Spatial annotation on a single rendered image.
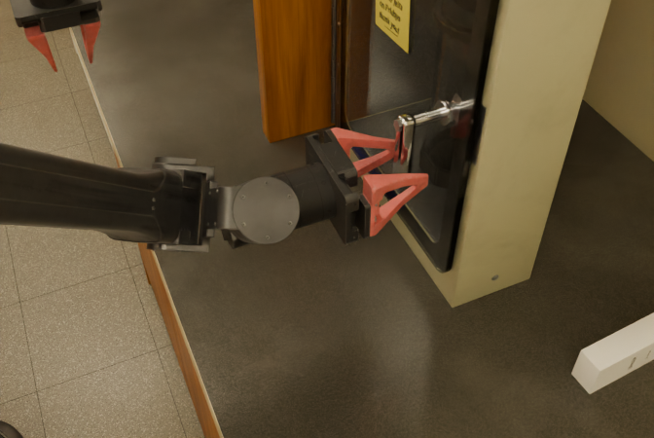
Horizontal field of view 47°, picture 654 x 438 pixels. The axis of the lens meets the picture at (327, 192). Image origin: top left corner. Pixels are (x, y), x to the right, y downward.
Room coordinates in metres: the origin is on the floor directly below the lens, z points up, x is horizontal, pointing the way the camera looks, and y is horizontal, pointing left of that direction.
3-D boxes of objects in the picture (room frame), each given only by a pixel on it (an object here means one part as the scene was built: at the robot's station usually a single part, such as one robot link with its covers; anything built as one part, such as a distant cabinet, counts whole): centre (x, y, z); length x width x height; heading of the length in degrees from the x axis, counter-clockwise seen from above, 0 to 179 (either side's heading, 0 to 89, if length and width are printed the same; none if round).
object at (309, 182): (0.53, 0.02, 1.15); 0.10 x 0.07 x 0.07; 23
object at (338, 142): (0.57, -0.04, 1.15); 0.09 x 0.07 x 0.07; 113
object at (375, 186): (0.54, -0.05, 1.15); 0.09 x 0.07 x 0.07; 113
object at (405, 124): (0.58, -0.09, 1.17); 0.05 x 0.03 x 0.10; 114
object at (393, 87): (0.69, -0.08, 1.19); 0.30 x 0.01 x 0.40; 24
